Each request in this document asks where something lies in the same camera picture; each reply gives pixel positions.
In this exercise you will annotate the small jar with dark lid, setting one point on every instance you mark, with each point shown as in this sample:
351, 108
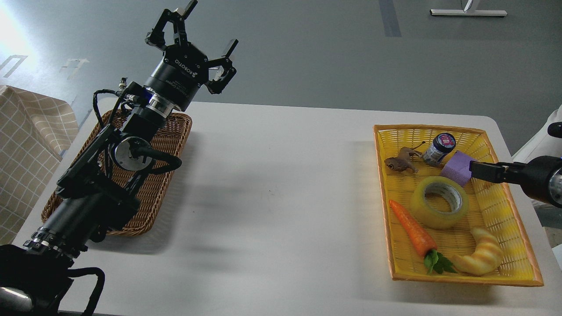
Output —
440, 147

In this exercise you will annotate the brown toy frog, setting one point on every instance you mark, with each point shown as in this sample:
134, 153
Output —
400, 164

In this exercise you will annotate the white metal stand base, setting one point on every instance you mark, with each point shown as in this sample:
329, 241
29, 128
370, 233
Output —
470, 9

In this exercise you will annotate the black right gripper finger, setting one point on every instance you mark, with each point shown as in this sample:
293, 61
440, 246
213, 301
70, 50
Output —
500, 172

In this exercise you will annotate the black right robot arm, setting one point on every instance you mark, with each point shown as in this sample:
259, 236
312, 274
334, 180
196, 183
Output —
540, 179

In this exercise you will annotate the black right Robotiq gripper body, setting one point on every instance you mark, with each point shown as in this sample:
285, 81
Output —
542, 180

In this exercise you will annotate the yellow plastic woven basket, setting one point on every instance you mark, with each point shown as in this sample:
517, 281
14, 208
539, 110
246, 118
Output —
478, 204

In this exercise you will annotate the yellow clear tape roll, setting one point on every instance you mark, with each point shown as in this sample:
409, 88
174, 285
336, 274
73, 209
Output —
439, 203

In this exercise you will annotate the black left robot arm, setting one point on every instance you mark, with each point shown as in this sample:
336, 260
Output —
100, 188

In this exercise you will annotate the beige checkered cloth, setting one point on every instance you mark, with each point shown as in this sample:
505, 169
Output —
35, 130

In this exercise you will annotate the toy croissant bread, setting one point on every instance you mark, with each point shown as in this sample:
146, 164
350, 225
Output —
487, 256

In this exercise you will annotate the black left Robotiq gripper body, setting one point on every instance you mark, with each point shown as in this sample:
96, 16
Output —
179, 75

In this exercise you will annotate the orange toy carrot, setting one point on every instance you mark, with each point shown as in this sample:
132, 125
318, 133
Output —
424, 244

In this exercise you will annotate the purple foam block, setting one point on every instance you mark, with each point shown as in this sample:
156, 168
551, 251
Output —
457, 168

